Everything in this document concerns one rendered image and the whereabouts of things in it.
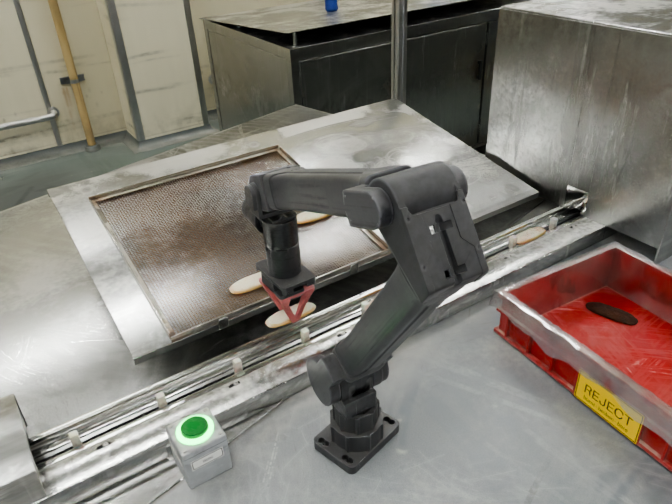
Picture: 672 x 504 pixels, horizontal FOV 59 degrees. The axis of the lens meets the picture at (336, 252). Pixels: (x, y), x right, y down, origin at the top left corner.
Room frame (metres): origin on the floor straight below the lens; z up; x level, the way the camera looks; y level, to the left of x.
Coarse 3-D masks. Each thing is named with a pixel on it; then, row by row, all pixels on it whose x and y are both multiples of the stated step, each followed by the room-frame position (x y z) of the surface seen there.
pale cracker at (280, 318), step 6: (294, 306) 0.87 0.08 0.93; (306, 306) 0.87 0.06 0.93; (312, 306) 0.87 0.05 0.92; (276, 312) 0.86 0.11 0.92; (282, 312) 0.85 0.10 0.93; (294, 312) 0.85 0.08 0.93; (306, 312) 0.85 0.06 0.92; (270, 318) 0.84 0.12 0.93; (276, 318) 0.84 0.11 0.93; (282, 318) 0.83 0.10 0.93; (288, 318) 0.83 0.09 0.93; (300, 318) 0.84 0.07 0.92; (270, 324) 0.82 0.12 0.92; (276, 324) 0.82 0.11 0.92; (282, 324) 0.82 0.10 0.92
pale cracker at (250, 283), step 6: (252, 276) 1.00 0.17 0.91; (258, 276) 1.00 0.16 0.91; (240, 282) 0.98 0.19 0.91; (246, 282) 0.98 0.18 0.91; (252, 282) 0.98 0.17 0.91; (258, 282) 0.98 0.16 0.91; (234, 288) 0.96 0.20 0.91; (240, 288) 0.96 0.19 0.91; (246, 288) 0.96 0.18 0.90; (252, 288) 0.97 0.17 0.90
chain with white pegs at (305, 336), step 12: (576, 216) 1.30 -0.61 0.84; (516, 240) 1.16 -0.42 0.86; (312, 336) 0.88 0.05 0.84; (288, 348) 0.85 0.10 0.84; (240, 360) 0.79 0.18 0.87; (264, 360) 0.83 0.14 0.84; (156, 396) 0.72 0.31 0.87; (180, 396) 0.74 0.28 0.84; (156, 408) 0.72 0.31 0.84; (132, 420) 0.70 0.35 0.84; (72, 432) 0.65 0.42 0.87; (72, 444) 0.64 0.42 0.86
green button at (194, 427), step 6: (186, 420) 0.63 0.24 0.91; (192, 420) 0.63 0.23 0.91; (198, 420) 0.63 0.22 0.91; (204, 420) 0.63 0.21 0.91; (186, 426) 0.62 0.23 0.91; (192, 426) 0.62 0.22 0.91; (198, 426) 0.61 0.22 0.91; (204, 426) 0.61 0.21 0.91; (186, 432) 0.60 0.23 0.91; (192, 432) 0.60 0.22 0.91; (198, 432) 0.60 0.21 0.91; (204, 432) 0.61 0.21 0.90; (186, 438) 0.60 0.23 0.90; (192, 438) 0.60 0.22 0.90
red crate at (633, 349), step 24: (600, 288) 1.01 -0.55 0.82; (552, 312) 0.94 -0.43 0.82; (576, 312) 0.94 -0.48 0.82; (648, 312) 0.93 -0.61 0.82; (504, 336) 0.86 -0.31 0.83; (528, 336) 0.82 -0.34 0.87; (576, 336) 0.86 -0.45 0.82; (600, 336) 0.86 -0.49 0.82; (624, 336) 0.86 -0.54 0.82; (648, 336) 0.85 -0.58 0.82; (552, 360) 0.76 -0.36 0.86; (624, 360) 0.79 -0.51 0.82; (648, 360) 0.79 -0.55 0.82; (648, 384) 0.73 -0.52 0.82; (648, 432) 0.60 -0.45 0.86
